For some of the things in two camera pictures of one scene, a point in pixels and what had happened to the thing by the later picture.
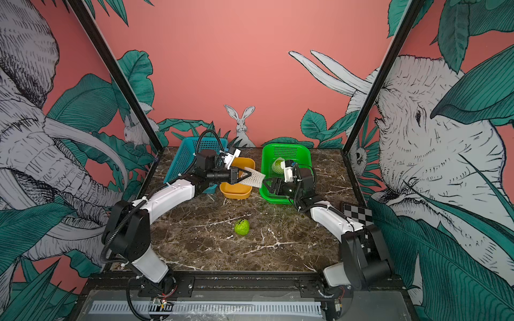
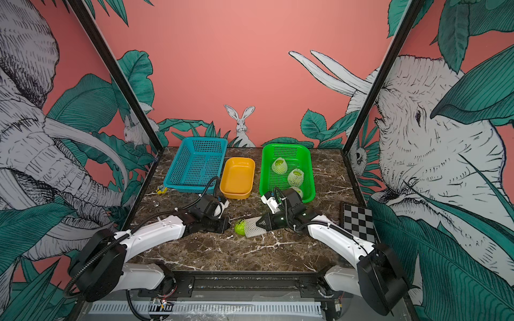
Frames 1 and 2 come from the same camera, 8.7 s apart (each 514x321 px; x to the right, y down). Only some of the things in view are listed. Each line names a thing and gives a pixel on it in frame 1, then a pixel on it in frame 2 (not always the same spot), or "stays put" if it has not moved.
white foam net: x=255 y=179 to x=251 y=229
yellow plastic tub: x=239 y=190 stays put
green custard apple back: x=241 y=227 stays put
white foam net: x=276 y=165 stays put
